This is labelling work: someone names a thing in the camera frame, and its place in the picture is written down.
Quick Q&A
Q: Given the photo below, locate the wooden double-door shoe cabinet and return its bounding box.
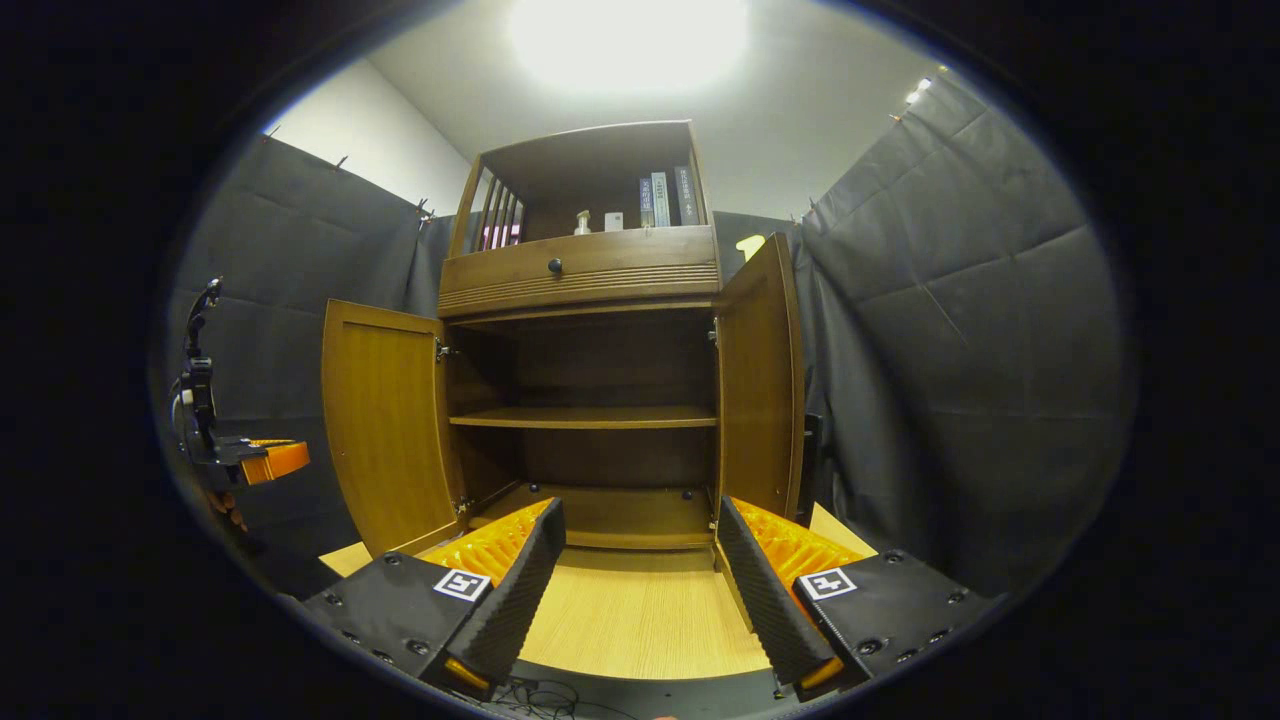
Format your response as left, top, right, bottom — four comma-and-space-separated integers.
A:
437, 120, 726, 553

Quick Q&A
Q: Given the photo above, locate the large ceiling light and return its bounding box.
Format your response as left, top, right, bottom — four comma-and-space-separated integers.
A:
508, 0, 751, 96

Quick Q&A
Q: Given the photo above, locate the black backdrop cloth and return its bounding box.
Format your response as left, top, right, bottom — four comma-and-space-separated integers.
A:
163, 75, 1136, 601

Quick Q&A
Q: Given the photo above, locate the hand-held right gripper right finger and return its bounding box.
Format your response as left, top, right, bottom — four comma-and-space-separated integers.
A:
715, 495, 1001, 701

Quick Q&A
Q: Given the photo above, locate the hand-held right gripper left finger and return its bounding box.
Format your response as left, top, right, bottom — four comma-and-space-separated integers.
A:
298, 497, 567, 698

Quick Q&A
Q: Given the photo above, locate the wooden cabinet door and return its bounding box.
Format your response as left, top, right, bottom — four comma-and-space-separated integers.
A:
322, 298, 467, 559
715, 232, 824, 528

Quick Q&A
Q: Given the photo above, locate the wooden drawer with black knob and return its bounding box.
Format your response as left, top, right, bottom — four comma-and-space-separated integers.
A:
438, 225, 721, 320

